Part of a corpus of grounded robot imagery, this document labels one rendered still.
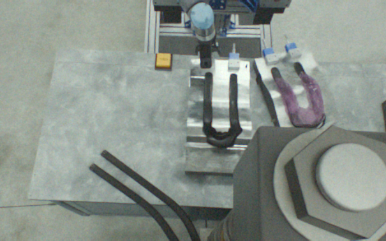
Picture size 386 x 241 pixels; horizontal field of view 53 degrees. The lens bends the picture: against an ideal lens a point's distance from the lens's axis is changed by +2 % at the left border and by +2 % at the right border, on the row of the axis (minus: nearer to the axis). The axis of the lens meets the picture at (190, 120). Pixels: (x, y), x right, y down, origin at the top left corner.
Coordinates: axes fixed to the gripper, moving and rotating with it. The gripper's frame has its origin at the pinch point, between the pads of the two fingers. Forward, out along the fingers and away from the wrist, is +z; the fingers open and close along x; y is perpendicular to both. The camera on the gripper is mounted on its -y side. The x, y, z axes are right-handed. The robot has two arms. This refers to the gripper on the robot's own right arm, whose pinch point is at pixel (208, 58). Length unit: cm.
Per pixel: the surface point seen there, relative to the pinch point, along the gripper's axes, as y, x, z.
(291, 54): 6.2, -36.0, 12.3
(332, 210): -61, -21, -118
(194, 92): -14.1, 6.2, 3.3
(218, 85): -10.4, -4.1, 5.0
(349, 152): -57, -22, -118
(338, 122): -26, -53, 7
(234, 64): -1.4, -10.8, 4.1
